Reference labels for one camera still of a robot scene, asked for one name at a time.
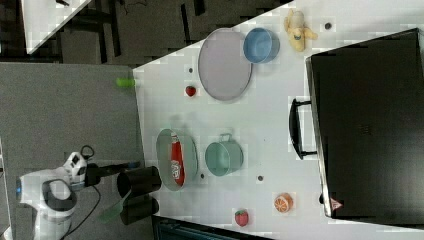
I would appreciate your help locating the yellow plush banana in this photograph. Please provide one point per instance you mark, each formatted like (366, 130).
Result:
(297, 31)

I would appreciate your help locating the large grey round plate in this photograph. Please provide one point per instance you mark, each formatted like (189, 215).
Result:
(223, 69)

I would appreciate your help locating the green oval strainer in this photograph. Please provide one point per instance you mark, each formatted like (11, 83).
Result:
(189, 158)

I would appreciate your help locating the teal mug with handle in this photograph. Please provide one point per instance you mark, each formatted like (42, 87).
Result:
(224, 156)

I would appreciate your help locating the strawberry toy with leaves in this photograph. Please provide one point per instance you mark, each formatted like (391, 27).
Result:
(242, 218)

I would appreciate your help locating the blue cup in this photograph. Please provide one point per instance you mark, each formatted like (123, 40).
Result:
(261, 46)

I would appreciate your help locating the red plush ketchup bottle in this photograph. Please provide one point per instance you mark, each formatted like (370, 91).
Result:
(177, 166)

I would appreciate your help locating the silver black toaster oven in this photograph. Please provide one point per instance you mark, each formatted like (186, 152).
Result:
(367, 103)

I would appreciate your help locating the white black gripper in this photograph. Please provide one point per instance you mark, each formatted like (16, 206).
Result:
(83, 174)

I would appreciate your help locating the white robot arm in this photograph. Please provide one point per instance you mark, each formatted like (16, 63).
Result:
(52, 192)

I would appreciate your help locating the green object at table edge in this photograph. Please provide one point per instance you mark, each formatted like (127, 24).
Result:
(125, 82)

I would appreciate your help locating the orange slice toy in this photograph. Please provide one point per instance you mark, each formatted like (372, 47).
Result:
(283, 203)

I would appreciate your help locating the small red strawberry toy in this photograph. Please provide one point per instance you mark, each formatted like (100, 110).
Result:
(190, 91)

